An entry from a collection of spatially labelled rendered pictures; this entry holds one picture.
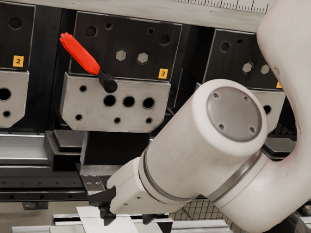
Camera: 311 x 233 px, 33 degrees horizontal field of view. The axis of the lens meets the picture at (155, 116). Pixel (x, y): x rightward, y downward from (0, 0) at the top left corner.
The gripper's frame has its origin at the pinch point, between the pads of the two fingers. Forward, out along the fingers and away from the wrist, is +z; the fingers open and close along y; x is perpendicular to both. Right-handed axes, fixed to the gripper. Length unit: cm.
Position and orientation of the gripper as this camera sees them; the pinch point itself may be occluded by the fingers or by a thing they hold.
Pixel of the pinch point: (128, 211)
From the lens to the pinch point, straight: 77.1
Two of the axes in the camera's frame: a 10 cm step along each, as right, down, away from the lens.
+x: 1.3, 8.9, -4.3
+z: -3.6, 4.5, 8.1
